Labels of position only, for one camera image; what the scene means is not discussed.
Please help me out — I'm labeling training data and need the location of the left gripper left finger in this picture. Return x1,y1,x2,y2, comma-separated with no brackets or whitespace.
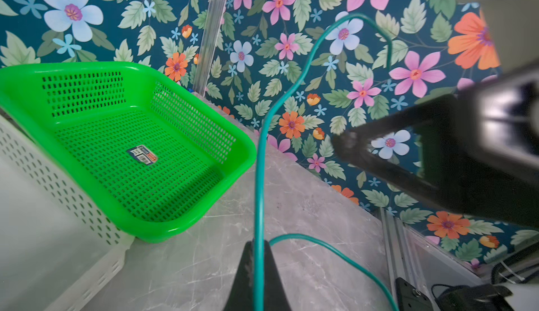
223,241,254,311

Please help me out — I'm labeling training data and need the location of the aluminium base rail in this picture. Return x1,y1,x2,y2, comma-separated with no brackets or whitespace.
375,209,482,310

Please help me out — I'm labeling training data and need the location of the cream perforated basket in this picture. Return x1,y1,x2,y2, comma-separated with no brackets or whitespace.
1,119,134,310

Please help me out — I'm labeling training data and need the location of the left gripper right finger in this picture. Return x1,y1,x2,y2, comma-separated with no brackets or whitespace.
263,241,292,311

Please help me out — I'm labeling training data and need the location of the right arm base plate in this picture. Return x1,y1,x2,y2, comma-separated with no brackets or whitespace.
395,277,434,311

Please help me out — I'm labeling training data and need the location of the green cable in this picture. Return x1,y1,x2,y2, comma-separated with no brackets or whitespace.
252,13,400,311

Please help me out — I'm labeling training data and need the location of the barcode sticker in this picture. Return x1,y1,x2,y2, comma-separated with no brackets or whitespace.
127,145,158,166

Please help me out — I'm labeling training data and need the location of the green plastic basket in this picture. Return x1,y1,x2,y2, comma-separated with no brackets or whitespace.
1,62,256,243

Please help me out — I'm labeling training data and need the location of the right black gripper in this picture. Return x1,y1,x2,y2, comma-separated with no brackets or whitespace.
331,64,538,227

